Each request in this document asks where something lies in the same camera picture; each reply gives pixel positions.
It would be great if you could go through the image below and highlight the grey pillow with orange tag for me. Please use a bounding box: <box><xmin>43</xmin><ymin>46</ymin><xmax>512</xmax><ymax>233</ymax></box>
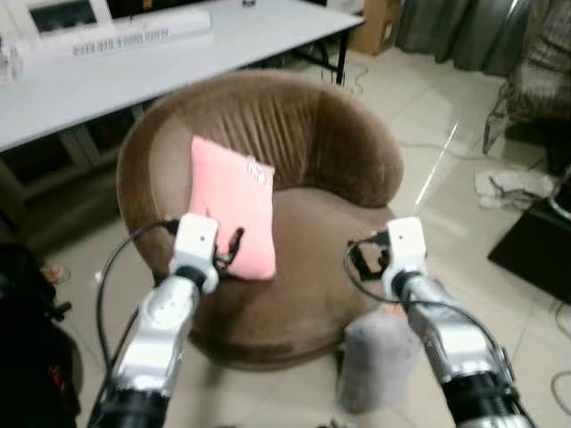
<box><xmin>339</xmin><ymin>308</ymin><xmax>420</xmax><ymax>416</ymax></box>

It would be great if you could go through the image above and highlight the pink square pillow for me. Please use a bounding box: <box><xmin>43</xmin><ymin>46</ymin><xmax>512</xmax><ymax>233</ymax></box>
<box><xmin>189</xmin><ymin>136</ymin><xmax>277</xmax><ymax>282</ymax></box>

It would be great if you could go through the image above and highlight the brown round velvet sofa chair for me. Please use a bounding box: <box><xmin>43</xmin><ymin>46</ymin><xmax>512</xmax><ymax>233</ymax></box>
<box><xmin>116</xmin><ymin>70</ymin><xmax>404</xmax><ymax>371</ymax></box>

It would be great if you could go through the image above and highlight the crumpled white cloth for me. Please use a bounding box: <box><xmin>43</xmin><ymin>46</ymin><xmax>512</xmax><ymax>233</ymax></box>
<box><xmin>473</xmin><ymin>168</ymin><xmax>559</xmax><ymax>210</ymax></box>

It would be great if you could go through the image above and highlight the black square box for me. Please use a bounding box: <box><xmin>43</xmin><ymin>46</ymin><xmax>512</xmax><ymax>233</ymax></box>
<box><xmin>488</xmin><ymin>192</ymin><xmax>571</xmax><ymax>304</ymax></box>

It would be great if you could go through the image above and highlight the large white folding table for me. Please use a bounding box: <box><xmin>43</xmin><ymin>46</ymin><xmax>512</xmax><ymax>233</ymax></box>
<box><xmin>0</xmin><ymin>0</ymin><xmax>365</xmax><ymax>152</ymax></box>

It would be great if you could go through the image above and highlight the black bag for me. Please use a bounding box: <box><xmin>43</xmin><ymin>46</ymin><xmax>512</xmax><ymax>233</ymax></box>
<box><xmin>0</xmin><ymin>241</ymin><xmax>81</xmax><ymax>428</ymax></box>

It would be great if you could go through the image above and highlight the brown cardboard box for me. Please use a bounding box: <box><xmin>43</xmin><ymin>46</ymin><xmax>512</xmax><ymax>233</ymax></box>
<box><xmin>350</xmin><ymin>0</ymin><xmax>402</xmax><ymax>56</ymax></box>

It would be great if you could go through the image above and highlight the long white printed carton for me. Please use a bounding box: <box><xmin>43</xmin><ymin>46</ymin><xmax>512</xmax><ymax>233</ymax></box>
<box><xmin>18</xmin><ymin>11</ymin><xmax>215</xmax><ymax>59</ymax></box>

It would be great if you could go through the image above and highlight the grey curtain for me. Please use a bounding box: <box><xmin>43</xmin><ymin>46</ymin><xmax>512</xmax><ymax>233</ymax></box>
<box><xmin>395</xmin><ymin>0</ymin><xmax>536</xmax><ymax>77</ymax></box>

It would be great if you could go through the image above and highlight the plaid upholstered metal chair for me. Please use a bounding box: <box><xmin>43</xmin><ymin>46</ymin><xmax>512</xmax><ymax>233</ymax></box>
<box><xmin>482</xmin><ymin>0</ymin><xmax>571</xmax><ymax>157</ymax></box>

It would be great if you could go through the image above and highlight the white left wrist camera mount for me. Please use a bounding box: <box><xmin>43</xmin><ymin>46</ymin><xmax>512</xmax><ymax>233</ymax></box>
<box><xmin>170</xmin><ymin>212</ymin><xmax>220</xmax><ymax>273</ymax></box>

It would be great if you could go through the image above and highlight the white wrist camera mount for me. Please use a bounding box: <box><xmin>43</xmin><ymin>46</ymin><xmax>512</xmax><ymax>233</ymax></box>
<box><xmin>170</xmin><ymin>212</ymin><xmax>220</xmax><ymax>273</ymax></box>
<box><xmin>384</xmin><ymin>217</ymin><xmax>427</xmax><ymax>277</ymax></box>

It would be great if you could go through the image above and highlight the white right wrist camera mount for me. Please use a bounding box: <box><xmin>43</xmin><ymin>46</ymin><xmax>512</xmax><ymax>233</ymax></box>
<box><xmin>384</xmin><ymin>217</ymin><xmax>427</xmax><ymax>277</ymax></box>

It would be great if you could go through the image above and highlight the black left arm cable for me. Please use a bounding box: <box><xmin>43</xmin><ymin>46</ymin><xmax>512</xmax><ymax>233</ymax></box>
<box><xmin>94</xmin><ymin>219</ymin><xmax>179</xmax><ymax>393</ymax></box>

